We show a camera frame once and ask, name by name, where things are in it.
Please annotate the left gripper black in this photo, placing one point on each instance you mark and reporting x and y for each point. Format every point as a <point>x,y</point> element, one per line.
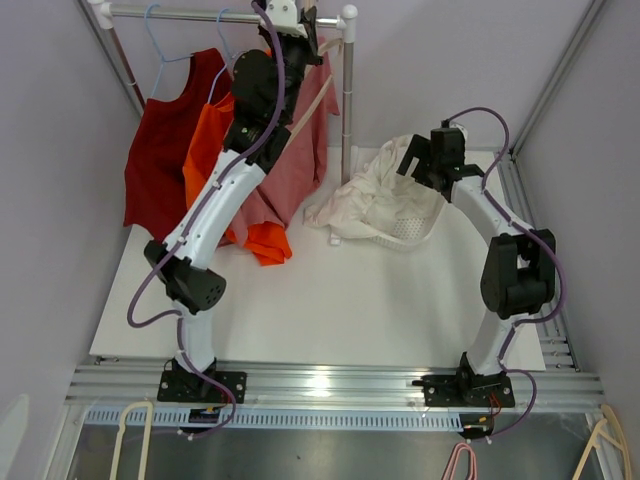
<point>309,45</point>

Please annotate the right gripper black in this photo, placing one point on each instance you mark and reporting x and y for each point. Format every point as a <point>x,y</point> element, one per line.
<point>419,148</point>

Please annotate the beige wooden hanger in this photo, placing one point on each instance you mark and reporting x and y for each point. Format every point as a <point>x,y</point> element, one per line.
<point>324,48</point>

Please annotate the white t shirt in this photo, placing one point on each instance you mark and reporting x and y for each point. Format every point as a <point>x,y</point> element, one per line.
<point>344,212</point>

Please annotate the pink t shirt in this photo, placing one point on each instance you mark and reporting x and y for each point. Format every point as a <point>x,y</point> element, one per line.
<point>301,168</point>

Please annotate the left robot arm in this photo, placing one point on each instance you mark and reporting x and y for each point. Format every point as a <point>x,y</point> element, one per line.
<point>265,89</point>

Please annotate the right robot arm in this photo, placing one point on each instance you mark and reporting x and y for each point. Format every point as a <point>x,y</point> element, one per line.
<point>517,280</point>

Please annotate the orange t shirt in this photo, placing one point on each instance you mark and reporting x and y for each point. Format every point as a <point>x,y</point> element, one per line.
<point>256,227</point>

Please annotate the blue hanger left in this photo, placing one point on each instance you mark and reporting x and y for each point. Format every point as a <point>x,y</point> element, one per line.
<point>163,59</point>

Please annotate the dark red t shirt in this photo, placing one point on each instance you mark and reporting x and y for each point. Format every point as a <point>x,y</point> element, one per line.
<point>155,195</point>

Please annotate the beige hanger bottom right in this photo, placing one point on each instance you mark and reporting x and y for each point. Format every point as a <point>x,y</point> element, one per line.
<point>608,441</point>

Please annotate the white plastic basket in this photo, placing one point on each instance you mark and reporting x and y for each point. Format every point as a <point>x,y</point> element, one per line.
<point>404,212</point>

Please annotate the metal clothes rack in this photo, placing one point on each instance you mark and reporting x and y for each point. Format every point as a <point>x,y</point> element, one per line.
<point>101,14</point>

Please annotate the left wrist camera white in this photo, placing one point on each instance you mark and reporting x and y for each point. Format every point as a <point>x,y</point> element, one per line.
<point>285,18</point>

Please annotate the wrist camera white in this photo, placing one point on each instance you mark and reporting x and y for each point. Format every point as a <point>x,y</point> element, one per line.
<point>449,123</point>
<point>285,18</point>

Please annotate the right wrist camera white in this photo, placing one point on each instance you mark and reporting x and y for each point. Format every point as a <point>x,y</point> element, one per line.
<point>449,123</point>

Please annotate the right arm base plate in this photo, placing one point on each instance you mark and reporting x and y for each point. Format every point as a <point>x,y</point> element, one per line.
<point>466,390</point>

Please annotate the aluminium rail frame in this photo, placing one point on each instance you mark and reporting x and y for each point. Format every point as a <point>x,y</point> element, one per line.
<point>335,327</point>

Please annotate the slotted cable duct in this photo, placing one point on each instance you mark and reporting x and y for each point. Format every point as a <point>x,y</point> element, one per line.
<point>358,420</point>

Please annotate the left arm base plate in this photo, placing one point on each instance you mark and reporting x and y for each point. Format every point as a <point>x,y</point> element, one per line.
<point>183,387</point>

